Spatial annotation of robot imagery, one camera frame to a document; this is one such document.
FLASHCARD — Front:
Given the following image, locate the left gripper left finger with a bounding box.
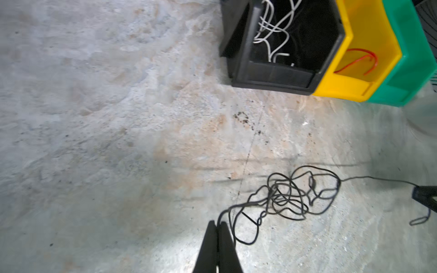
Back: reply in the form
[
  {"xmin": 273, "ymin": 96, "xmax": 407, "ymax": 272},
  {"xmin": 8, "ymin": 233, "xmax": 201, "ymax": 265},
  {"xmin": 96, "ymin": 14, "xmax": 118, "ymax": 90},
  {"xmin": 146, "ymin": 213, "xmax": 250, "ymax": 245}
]
[{"xmin": 193, "ymin": 221, "xmax": 219, "ymax": 273}]

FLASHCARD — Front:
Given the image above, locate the white cable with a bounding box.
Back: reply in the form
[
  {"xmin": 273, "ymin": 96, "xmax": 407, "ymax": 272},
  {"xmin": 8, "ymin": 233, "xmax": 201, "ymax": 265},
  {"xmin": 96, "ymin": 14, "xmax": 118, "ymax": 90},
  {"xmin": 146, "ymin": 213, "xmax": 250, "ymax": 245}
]
[{"xmin": 253, "ymin": 0, "xmax": 304, "ymax": 66}]

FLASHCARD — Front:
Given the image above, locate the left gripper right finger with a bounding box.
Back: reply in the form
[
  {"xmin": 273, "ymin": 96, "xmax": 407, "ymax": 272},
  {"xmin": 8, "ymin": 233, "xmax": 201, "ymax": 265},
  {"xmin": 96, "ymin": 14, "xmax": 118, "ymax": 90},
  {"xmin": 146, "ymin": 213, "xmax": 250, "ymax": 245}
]
[{"xmin": 218, "ymin": 222, "xmax": 243, "ymax": 273}]

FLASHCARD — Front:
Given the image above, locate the yellow storage bin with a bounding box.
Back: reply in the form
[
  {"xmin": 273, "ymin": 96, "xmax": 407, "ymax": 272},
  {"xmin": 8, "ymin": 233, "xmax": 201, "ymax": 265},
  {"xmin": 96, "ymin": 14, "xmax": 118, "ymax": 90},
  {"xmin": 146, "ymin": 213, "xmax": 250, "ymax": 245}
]
[{"xmin": 314, "ymin": 1, "xmax": 402, "ymax": 102}]

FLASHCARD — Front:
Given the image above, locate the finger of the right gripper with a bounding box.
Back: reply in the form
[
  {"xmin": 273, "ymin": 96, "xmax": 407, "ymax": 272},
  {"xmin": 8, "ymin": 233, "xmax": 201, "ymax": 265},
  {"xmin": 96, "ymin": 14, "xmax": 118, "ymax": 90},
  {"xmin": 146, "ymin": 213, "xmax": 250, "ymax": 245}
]
[{"xmin": 412, "ymin": 186, "xmax": 437, "ymax": 212}]

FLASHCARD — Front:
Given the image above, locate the red cable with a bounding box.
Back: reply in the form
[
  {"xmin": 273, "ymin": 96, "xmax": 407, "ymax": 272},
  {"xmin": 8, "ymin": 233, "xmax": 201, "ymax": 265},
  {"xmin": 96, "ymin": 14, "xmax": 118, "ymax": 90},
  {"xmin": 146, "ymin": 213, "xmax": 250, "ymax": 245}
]
[{"xmin": 333, "ymin": 48, "xmax": 379, "ymax": 76}]

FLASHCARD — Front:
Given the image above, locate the black cable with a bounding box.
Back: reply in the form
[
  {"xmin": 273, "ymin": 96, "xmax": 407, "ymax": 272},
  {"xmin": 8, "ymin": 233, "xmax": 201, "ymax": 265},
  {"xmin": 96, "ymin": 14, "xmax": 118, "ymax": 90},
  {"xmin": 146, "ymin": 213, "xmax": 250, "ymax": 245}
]
[{"xmin": 217, "ymin": 165, "xmax": 431, "ymax": 246}]

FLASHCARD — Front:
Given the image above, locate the black storage bin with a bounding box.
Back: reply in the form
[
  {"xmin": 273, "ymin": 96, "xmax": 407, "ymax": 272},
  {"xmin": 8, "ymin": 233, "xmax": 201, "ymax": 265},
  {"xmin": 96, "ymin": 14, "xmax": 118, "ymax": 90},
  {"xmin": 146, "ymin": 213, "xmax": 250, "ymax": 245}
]
[{"xmin": 219, "ymin": 1, "xmax": 346, "ymax": 96}]

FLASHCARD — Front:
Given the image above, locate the green storage bin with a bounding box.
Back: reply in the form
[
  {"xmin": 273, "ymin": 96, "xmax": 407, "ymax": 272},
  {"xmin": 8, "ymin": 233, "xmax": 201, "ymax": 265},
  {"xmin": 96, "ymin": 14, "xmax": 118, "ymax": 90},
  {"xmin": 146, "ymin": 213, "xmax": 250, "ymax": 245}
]
[{"xmin": 367, "ymin": 0, "xmax": 437, "ymax": 107}]

